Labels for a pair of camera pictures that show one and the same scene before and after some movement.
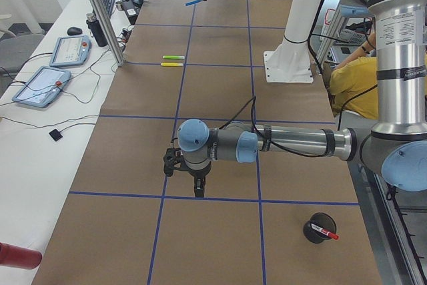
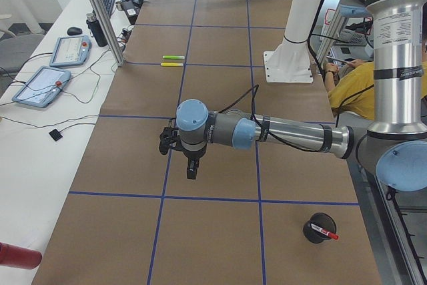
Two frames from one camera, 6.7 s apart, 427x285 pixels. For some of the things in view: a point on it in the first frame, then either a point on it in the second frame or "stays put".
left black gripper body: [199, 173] -> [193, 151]
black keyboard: [108, 1] stays put
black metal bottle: [97, 29] stays put
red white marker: [325, 231] stays put
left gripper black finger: [199, 185] -> [192, 167]
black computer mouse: [73, 31] stays put
